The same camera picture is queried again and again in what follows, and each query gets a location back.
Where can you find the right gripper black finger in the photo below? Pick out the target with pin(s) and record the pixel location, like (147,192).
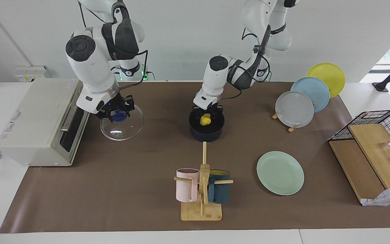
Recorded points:
(108,116)
(129,107)

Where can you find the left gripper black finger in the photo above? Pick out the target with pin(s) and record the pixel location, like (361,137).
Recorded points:
(198,114)
(217,113)

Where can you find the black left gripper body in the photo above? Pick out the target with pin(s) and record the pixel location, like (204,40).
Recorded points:
(208,108)

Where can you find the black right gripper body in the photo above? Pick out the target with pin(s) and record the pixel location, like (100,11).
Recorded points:
(122,105)

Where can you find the yellow lemon toy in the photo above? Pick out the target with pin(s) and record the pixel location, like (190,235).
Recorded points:
(205,120)

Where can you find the glass lid with blue knob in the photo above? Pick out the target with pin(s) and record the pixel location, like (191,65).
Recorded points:
(124,134)

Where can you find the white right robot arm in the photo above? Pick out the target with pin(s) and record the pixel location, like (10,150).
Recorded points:
(90,67)

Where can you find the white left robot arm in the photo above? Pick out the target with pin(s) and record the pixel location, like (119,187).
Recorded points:
(215,78)

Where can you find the wooden plate rack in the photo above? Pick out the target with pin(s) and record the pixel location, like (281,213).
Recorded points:
(292,128)

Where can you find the grey plate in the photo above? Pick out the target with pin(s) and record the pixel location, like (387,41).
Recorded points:
(295,112)

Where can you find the pale green plate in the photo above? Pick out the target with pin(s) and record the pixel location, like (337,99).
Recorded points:
(279,173)

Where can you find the light blue plate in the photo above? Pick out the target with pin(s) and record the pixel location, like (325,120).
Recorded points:
(315,91)

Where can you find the yellow plate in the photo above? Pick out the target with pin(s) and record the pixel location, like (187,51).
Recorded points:
(328,73)

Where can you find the dark blue saucepan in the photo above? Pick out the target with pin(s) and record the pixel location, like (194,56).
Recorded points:
(207,135)

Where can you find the pink ribbed mug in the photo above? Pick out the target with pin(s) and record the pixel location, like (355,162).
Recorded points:
(185,189)

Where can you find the cream toaster oven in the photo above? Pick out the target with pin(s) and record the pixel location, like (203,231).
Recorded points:
(29,128)

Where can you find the teal mug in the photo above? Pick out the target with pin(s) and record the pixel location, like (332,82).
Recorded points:
(220,195)

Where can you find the brown table mat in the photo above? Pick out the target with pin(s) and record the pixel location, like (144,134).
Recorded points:
(130,196)

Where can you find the white power strip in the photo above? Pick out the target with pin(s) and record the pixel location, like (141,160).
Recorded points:
(29,73)

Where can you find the wooden mug tree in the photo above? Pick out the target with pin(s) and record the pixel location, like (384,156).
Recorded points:
(201,213)

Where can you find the white patterned cloth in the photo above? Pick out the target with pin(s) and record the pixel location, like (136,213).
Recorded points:
(388,196)

